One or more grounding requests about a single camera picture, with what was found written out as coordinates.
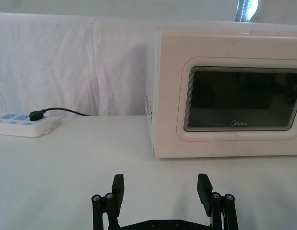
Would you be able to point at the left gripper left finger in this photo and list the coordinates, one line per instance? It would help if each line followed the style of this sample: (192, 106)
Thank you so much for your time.
(117, 191)

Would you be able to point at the white table cloth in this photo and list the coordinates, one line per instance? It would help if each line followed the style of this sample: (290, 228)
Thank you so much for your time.
(67, 172)

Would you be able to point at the cream microwave oven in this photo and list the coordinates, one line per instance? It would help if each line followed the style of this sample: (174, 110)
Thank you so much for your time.
(170, 95)

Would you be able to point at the white curtain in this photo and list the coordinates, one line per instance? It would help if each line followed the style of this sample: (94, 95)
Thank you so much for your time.
(67, 60)

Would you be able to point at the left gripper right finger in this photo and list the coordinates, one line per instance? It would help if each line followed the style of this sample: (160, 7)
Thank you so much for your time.
(205, 194)

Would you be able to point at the cream oven door with window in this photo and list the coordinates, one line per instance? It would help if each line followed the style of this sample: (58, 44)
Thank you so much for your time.
(210, 148)

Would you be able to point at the white power strip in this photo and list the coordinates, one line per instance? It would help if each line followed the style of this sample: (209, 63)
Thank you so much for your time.
(19, 127)

